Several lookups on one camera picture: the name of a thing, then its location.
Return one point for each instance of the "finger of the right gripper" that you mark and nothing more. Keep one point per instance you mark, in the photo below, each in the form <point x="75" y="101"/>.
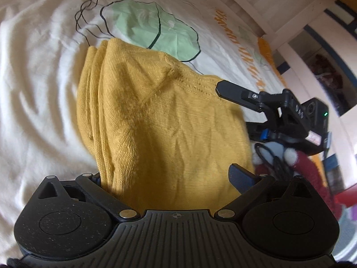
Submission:
<point x="239" y="95"/>
<point x="258" y="132"/>

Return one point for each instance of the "right hand in red glove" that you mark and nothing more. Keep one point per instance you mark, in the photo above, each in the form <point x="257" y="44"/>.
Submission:
<point x="283" y="163"/>

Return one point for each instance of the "white patterned duvet cover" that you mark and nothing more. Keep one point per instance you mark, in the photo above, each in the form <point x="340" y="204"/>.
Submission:
<point x="43" y="48"/>

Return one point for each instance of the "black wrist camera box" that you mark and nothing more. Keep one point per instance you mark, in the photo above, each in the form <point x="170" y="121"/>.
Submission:
<point x="319" y="138"/>

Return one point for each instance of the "white shelf unit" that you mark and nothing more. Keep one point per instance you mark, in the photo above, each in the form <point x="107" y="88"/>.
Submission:
<point x="318" y="58"/>

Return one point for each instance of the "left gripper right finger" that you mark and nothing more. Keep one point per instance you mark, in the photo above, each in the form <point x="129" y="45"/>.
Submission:
<point x="240" y="178"/>

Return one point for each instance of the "yellow knitted garment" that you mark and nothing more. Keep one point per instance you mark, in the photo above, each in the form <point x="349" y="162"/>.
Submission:
<point x="160" y="135"/>

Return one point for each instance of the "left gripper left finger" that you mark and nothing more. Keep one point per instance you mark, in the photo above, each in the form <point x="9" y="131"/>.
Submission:
<point x="96" y="179"/>

